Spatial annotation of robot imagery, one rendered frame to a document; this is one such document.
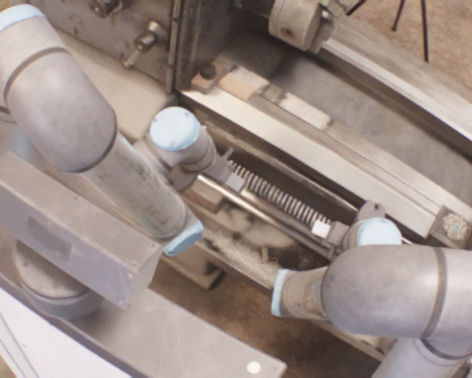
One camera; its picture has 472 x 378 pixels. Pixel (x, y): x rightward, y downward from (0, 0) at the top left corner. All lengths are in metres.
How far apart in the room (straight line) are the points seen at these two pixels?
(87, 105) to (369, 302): 0.42
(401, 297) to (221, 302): 1.66
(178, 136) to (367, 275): 0.69
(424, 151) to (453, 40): 1.51
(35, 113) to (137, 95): 0.90
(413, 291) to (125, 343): 0.41
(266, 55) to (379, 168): 0.50
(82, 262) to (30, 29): 0.57
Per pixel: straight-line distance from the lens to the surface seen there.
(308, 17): 1.59
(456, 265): 0.85
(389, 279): 0.83
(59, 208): 0.46
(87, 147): 0.94
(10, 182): 0.47
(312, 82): 2.02
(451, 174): 1.99
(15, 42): 0.97
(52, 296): 0.48
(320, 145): 1.74
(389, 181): 1.77
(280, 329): 2.44
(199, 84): 1.75
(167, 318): 0.52
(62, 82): 0.92
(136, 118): 1.80
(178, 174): 1.60
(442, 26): 3.48
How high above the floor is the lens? 2.27
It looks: 60 degrees down
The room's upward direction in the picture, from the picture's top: 13 degrees clockwise
